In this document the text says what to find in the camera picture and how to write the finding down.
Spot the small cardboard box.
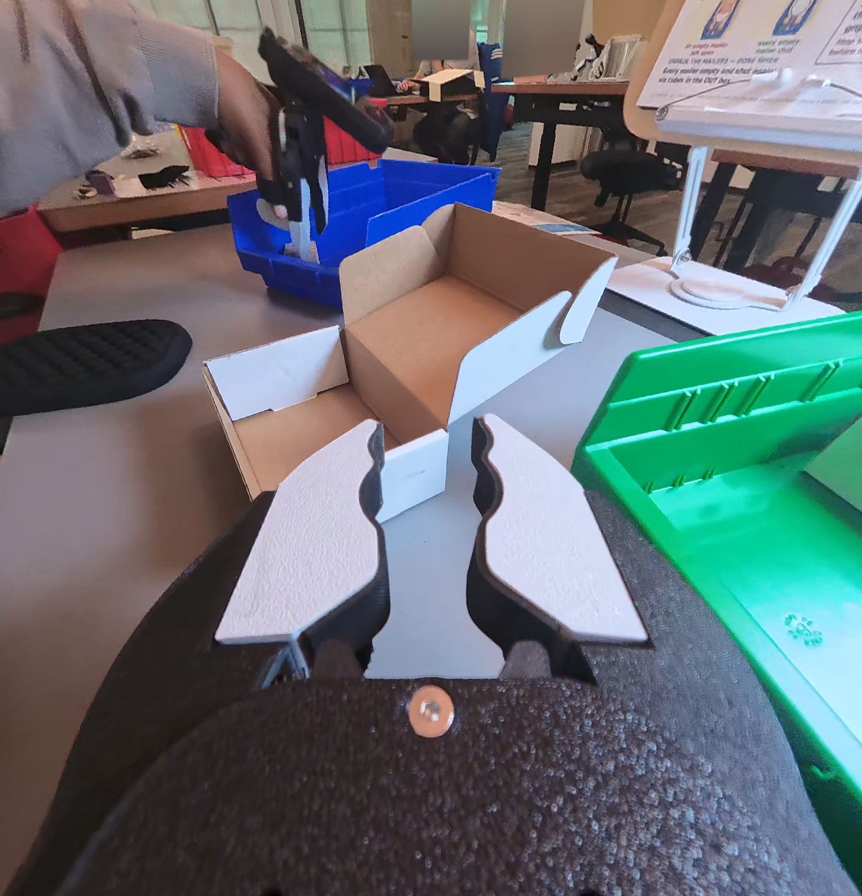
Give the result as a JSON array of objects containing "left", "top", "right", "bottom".
[{"left": 417, "top": 68, "right": 485, "bottom": 107}]

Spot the red chair backrest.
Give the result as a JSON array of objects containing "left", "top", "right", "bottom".
[{"left": 0, "top": 206, "right": 65, "bottom": 351}]

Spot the brown table with black legs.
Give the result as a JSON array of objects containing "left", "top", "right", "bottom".
[{"left": 490, "top": 79, "right": 632, "bottom": 212}]

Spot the person's left forearm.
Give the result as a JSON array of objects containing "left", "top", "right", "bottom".
[{"left": 0, "top": 0, "right": 223, "bottom": 226}]

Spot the white document stand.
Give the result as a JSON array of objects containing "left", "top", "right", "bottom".
[{"left": 637, "top": 70, "right": 862, "bottom": 312}]

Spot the printed instruction sheet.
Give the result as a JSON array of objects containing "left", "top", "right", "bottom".
[{"left": 637, "top": 0, "right": 862, "bottom": 116}]

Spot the green plastic bin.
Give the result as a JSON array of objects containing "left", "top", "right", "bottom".
[{"left": 572, "top": 308, "right": 862, "bottom": 891}]

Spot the blue plastic bin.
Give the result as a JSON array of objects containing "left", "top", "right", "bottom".
[{"left": 227, "top": 158, "right": 502, "bottom": 310}]

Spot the wooden side table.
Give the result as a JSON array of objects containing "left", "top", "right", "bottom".
[{"left": 38, "top": 143, "right": 260, "bottom": 236}]

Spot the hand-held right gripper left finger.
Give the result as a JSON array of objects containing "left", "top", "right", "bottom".
[{"left": 214, "top": 419, "right": 391, "bottom": 690}]

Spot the red storage bin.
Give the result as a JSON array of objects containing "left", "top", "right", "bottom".
[{"left": 182, "top": 98, "right": 391, "bottom": 180}]

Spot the white cardboard mailer box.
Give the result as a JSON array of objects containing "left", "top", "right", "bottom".
[{"left": 202, "top": 202, "right": 619, "bottom": 523}]

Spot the black chair armrest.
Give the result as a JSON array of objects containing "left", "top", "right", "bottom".
[{"left": 0, "top": 319, "right": 194, "bottom": 422}]

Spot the person's left hand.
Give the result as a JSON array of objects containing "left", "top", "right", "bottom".
[{"left": 213, "top": 48, "right": 286, "bottom": 184}]

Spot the dark brown table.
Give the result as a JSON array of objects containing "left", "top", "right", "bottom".
[{"left": 690, "top": 148, "right": 862, "bottom": 282}]

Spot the white flat board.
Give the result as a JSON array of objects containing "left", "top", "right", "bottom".
[{"left": 605, "top": 255, "right": 846, "bottom": 338}]

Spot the blue chair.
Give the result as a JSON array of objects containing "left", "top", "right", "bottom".
[{"left": 476, "top": 42, "right": 510, "bottom": 163}]

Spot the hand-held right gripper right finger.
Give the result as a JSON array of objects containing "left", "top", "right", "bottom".
[{"left": 466, "top": 413, "right": 649, "bottom": 683}]

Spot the black office chair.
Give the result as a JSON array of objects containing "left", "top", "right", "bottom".
[{"left": 579, "top": 150, "right": 668, "bottom": 257}]

